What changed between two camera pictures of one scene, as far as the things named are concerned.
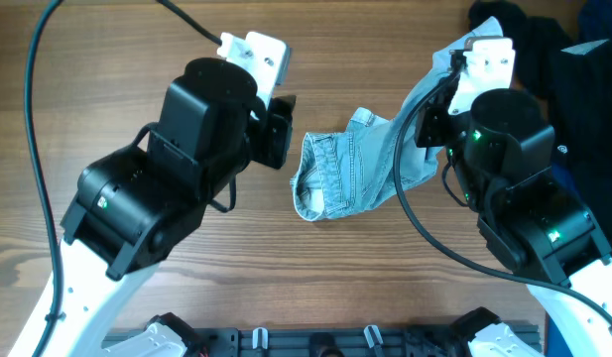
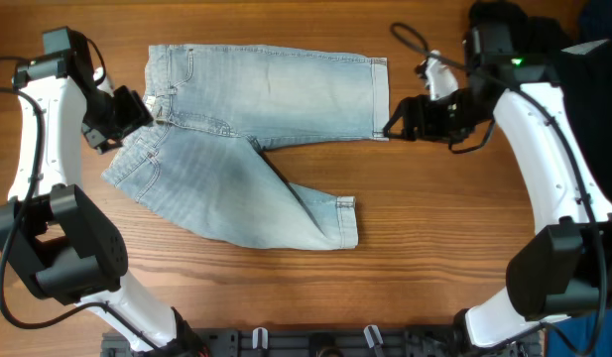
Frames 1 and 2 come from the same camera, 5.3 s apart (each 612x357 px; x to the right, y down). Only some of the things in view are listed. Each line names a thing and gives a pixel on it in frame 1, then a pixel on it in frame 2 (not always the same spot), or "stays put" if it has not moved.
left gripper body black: (268, 138) -> (116, 117)
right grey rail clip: (373, 335) stays put
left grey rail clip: (260, 338) stays put
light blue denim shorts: (345, 171) -> (213, 105)
